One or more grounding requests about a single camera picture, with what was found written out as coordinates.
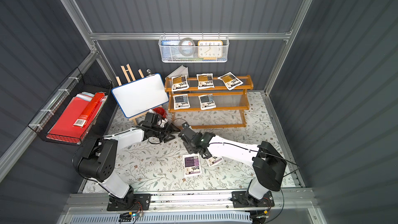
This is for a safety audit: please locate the dark blue coffee bag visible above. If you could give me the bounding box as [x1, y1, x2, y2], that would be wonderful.
[198, 94, 216, 111]

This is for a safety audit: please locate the yellow coffee bag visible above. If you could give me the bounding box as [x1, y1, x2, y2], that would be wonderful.
[217, 72, 243, 90]
[172, 75, 189, 92]
[197, 73, 215, 90]

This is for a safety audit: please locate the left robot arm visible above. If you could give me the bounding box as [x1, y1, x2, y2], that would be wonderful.
[72, 113, 180, 211]

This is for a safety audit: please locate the black wire side basket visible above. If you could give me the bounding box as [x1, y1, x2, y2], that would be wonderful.
[29, 71, 116, 146]

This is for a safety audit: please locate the yellow square clock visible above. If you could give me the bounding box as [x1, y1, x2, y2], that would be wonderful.
[198, 40, 223, 60]

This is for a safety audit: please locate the purple coffee bag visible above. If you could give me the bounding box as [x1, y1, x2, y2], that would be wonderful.
[182, 154, 202, 177]
[205, 157, 223, 167]

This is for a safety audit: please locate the blue box in basket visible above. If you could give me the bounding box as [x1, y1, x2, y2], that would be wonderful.
[161, 40, 180, 46]

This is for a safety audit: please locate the yellow coffee bag front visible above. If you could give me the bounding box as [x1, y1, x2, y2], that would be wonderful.
[217, 72, 243, 90]

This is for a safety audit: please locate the red folder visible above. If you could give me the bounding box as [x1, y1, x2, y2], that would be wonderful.
[47, 93, 106, 144]

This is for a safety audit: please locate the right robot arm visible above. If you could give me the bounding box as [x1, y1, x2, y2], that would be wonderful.
[178, 122, 287, 206]

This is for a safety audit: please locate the yellow coffee bag top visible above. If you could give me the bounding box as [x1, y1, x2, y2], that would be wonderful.
[172, 75, 189, 92]

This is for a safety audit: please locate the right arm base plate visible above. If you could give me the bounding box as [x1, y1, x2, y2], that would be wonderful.
[230, 190, 275, 208]

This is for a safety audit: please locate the red cup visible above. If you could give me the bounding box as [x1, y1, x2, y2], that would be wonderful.
[152, 107, 167, 119]

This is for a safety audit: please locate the round grey tape roll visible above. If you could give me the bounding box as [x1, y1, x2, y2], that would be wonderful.
[178, 37, 195, 57]

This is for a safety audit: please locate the red long box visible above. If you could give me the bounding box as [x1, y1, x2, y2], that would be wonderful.
[73, 92, 107, 128]

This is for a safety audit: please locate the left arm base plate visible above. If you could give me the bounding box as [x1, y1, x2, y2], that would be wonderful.
[107, 194, 151, 212]

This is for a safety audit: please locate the white wire wall basket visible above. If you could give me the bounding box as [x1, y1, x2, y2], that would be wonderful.
[158, 35, 230, 63]

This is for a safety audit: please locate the dark blue coffee bag under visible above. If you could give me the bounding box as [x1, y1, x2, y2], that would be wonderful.
[173, 94, 190, 111]

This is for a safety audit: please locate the wooden easel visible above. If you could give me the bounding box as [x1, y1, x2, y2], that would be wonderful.
[116, 64, 148, 125]

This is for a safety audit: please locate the wooden two-tier shelf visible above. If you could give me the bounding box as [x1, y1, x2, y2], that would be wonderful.
[165, 75, 254, 129]

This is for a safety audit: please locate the whiteboard with blue frame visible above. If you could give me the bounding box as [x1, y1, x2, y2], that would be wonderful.
[111, 73, 169, 118]

